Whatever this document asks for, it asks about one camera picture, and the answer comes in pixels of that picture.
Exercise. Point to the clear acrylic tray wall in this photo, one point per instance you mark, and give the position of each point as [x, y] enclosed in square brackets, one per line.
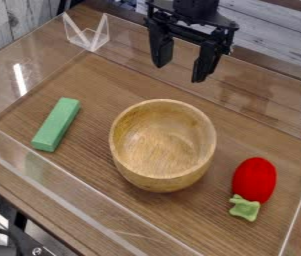
[88, 220]

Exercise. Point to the green rectangular block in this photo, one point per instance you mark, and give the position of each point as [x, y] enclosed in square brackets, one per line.
[56, 125]

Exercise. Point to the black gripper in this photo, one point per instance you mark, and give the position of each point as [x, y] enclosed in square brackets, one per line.
[195, 21]

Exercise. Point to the black table leg bracket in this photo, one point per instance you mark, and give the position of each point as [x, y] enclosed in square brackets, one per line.
[30, 246]

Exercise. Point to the brown wooden bowl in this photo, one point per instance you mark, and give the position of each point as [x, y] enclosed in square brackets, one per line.
[162, 142]

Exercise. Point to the red felt strawberry toy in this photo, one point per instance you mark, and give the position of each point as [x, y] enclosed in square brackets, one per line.
[253, 185]

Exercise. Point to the clear acrylic corner bracket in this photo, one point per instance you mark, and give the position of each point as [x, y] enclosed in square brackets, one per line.
[88, 38]

